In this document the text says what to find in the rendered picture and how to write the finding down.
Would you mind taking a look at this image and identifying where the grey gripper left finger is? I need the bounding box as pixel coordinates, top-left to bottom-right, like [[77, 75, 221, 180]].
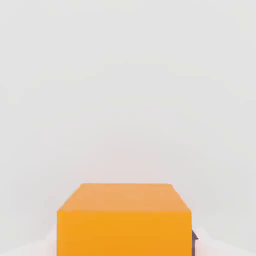
[[3, 228, 58, 256]]

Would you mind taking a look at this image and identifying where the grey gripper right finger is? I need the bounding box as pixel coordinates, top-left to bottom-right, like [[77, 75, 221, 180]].
[[191, 227, 253, 256]]

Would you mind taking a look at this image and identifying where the small orange cube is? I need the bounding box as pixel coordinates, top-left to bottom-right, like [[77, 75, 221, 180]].
[[56, 183, 193, 256]]

